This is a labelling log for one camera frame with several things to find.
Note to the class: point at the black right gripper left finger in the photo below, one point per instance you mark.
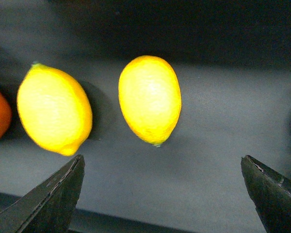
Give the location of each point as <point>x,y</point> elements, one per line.
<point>48,208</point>

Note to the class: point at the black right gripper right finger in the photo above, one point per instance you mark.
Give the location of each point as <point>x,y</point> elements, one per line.
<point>271,194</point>

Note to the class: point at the yellow lemon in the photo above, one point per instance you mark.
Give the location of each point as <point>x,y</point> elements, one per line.
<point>54,109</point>
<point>150,98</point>

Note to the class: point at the black front fruit shelf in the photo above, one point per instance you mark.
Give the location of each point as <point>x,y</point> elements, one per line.
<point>233,62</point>

